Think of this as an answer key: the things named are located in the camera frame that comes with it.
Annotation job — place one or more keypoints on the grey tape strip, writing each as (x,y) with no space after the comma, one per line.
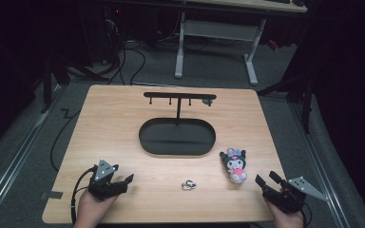
(52,195)

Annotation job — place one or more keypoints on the black rack with tray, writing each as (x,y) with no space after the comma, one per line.
(177,137)

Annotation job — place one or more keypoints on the black and pink plush toy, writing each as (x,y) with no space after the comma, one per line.
(235,164)

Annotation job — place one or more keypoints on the aluminium floor rail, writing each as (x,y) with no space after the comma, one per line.
(321,171)
(15,161)

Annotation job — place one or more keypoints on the small red object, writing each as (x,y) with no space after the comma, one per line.
(272,44)

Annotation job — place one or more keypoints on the person's right hand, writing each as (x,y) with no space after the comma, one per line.
(285,218)

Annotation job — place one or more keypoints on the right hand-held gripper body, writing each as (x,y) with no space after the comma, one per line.
(286,196)

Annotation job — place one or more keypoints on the person's left hand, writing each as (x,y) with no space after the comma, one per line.
(90,210)

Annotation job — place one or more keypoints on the small grey charm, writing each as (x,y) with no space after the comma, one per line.
(207,102)

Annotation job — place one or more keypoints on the white-legged wooden desk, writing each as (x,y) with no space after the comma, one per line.
(221,30)

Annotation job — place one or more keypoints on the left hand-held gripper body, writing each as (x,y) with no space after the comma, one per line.
(103,186)

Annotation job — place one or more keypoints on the black metal stand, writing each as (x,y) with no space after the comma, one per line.
(49,79)
(305,101)

